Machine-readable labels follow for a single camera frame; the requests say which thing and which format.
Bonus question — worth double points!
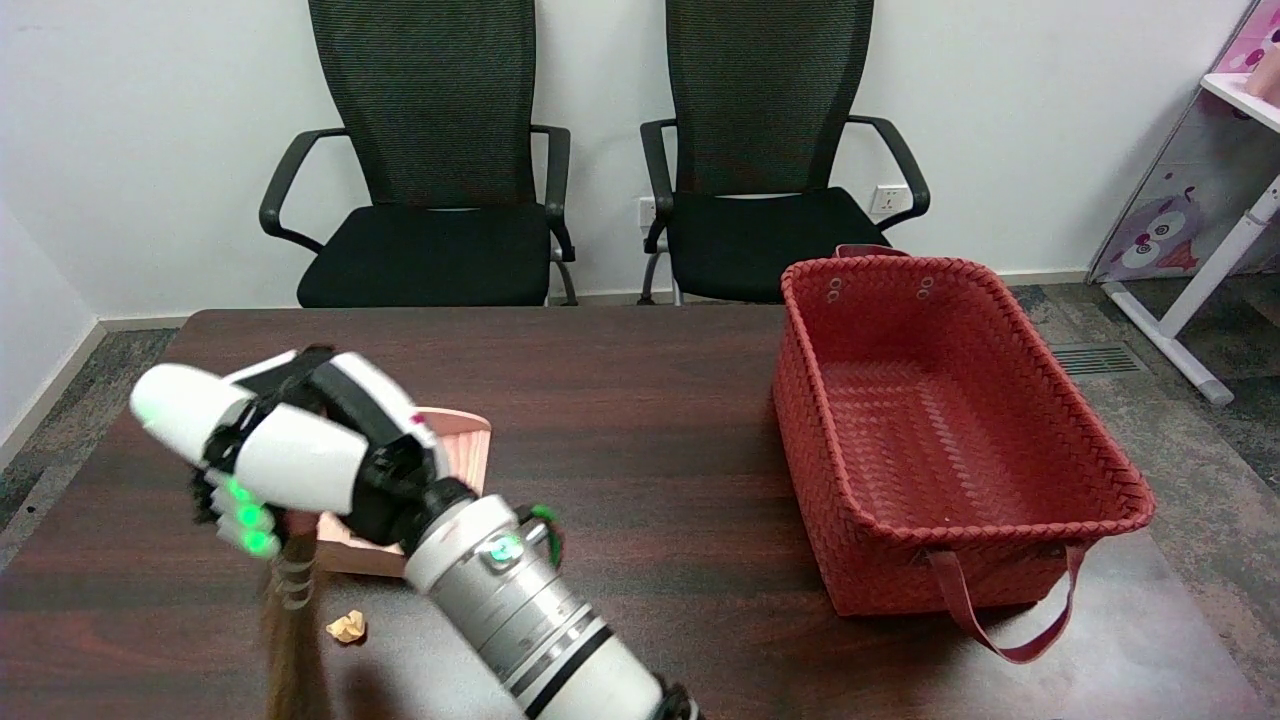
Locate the pink owl print shelf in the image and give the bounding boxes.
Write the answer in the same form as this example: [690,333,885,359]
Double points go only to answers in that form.
[1088,0,1280,281]

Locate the floor vent grille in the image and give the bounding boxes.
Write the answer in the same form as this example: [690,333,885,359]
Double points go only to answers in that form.
[1048,343,1151,378]

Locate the white desk leg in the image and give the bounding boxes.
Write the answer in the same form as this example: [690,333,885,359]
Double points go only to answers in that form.
[1103,175,1280,406]

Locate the black mesh office chair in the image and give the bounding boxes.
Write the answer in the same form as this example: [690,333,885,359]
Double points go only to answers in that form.
[258,0,579,309]
[638,0,931,306]

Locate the brown straw hand broom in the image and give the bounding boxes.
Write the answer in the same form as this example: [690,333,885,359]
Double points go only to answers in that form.
[262,505,336,720]

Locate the red woven basket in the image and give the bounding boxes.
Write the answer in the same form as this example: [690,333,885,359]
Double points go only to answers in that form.
[770,243,1158,666]

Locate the wooden dustpan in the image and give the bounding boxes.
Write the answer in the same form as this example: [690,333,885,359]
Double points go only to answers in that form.
[315,407,493,579]

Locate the pink cup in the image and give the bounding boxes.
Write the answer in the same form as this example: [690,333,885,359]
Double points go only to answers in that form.
[1245,45,1280,101]

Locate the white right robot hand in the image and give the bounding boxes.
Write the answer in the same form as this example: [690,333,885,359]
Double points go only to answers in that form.
[130,345,476,559]

